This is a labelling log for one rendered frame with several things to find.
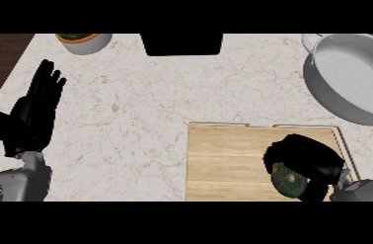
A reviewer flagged black appliance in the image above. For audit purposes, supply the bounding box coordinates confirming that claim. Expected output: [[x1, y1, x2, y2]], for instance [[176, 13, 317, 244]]
[[140, 34, 224, 57]]

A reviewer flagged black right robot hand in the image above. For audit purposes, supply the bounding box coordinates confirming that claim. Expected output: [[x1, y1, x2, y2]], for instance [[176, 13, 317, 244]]
[[262, 133, 346, 203]]

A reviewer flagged large grey pot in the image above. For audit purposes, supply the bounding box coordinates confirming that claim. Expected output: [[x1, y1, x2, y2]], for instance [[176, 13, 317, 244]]
[[300, 34, 373, 125]]

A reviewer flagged pale wooden tray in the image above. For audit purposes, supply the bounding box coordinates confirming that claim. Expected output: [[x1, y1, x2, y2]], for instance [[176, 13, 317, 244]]
[[185, 122, 361, 203]]

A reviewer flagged dark brown wooden surface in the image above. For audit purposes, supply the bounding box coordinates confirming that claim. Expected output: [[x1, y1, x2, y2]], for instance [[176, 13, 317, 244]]
[[0, 34, 36, 89]]

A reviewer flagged dark green squash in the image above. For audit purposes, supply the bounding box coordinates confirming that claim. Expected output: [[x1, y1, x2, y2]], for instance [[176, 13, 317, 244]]
[[269, 161, 311, 200]]

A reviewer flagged white plant pot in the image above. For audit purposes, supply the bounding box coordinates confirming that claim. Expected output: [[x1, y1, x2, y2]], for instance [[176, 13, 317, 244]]
[[54, 34, 113, 55]]

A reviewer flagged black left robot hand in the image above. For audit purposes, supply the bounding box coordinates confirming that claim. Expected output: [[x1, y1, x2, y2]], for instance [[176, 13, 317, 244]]
[[0, 58, 67, 158]]

